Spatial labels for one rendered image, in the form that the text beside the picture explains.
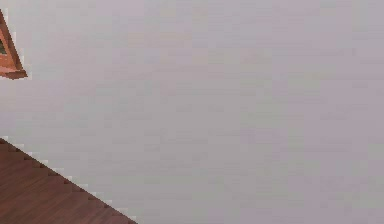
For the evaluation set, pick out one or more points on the brown framed wall picture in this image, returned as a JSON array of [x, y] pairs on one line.
[[9, 63]]

